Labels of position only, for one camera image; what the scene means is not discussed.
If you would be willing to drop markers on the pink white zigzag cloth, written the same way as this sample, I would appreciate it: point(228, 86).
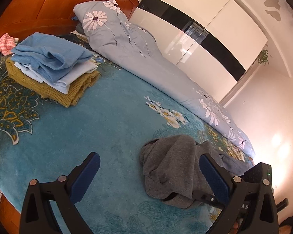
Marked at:
point(7, 43)

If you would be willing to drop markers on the orange wooden headboard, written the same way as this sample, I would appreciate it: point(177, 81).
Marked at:
point(22, 18)

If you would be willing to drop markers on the blue floral bed blanket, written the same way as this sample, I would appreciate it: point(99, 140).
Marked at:
point(40, 138)

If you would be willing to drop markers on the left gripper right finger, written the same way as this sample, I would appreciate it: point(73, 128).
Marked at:
point(250, 223)

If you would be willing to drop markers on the light blue daisy duvet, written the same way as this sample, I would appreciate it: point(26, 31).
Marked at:
point(110, 34)

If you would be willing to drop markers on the grey sweatshirt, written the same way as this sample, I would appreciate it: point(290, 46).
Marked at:
point(171, 169)

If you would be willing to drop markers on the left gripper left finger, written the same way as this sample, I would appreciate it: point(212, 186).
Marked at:
point(37, 215)

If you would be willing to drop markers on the green hanging plant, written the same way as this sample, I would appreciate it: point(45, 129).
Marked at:
point(263, 56)

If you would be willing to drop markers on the white black sliding wardrobe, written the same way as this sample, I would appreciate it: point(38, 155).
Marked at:
point(214, 42)

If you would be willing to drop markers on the folded mustard knit sweater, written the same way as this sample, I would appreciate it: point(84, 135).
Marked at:
point(76, 90)

